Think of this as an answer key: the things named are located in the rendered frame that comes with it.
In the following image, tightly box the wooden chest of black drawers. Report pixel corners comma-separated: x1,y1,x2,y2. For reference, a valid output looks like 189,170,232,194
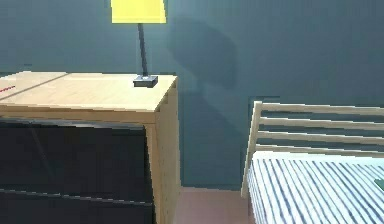
0,71,183,224

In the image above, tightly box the yellow shade table lamp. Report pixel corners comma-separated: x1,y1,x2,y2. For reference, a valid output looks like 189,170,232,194
110,0,167,89

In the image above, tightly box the wooden bed with striped cover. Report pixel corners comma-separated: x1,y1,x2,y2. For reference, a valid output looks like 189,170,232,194
240,100,384,224

